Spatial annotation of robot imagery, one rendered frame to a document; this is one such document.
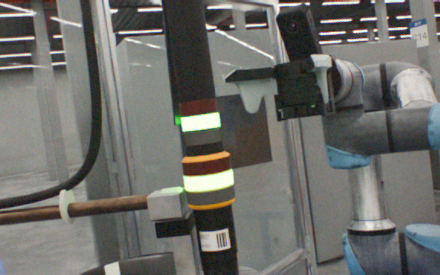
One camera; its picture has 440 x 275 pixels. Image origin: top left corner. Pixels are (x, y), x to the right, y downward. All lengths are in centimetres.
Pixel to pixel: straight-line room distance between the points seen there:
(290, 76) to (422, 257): 66
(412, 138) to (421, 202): 449
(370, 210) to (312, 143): 314
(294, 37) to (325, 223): 385
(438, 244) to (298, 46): 65
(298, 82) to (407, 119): 23
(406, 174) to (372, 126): 429
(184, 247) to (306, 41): 37
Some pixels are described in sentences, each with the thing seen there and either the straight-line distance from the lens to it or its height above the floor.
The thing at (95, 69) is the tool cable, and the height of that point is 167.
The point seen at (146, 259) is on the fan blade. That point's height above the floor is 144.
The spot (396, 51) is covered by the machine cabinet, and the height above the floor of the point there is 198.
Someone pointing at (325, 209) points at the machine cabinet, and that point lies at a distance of 442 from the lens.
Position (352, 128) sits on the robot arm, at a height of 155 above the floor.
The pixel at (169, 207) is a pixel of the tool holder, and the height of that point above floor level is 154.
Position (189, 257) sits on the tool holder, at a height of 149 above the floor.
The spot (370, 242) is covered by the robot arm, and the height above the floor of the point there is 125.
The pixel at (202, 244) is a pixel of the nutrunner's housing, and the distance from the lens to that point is 40.
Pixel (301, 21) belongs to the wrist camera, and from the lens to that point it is 64.
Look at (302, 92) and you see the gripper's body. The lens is 62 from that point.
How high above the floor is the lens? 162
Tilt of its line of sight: 3 degrees down
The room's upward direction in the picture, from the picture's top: 8 degrees counter-clockwise
